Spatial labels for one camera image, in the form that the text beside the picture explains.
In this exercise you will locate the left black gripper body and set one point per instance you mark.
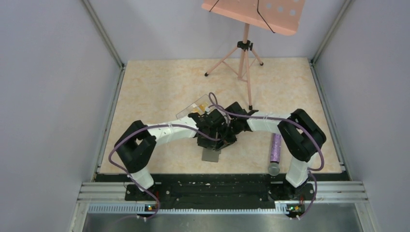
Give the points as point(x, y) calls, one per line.
point(212, 133)

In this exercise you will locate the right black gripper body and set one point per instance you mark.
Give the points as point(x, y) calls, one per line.
point(234, 127)

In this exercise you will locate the clear plastic card box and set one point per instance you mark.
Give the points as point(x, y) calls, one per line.
point(200, 106)

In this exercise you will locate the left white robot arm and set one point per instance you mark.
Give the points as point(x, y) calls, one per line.
point(136, 145)

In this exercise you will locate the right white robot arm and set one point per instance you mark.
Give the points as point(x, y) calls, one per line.
point(301, 135)

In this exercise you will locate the purple glitter microphone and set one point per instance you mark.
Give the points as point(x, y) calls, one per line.
point(275, 152)

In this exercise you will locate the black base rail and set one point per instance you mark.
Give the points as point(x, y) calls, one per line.
point(212, 191)

